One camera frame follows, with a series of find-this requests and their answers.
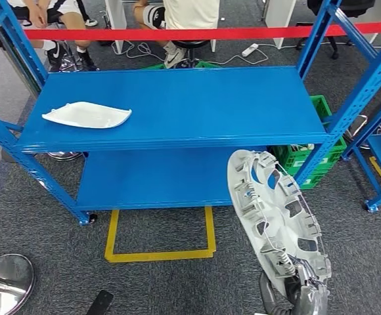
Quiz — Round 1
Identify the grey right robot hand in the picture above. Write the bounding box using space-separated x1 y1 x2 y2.
283 261 330 315

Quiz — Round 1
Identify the grey plastic wheel cover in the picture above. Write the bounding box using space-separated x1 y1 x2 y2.
226 149 333 301

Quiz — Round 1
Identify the white power strip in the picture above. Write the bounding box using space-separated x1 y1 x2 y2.
241 43 259 58

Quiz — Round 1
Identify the black office chair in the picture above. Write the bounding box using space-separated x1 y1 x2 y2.
295 0 377 60

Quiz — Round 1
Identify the red barrier belt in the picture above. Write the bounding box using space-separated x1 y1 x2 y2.
24 20 381 41

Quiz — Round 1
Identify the chrome swivel stool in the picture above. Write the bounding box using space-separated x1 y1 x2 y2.
57 43 79 73
174 39 211 70

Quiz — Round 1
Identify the person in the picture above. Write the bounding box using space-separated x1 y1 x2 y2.
132 0 221 70
8 0 100 73

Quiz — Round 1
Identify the white curved plastic panel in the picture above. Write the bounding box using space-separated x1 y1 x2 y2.
41 101 132 130

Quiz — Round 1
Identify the white power cable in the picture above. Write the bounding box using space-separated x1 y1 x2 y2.
207 41 381 67

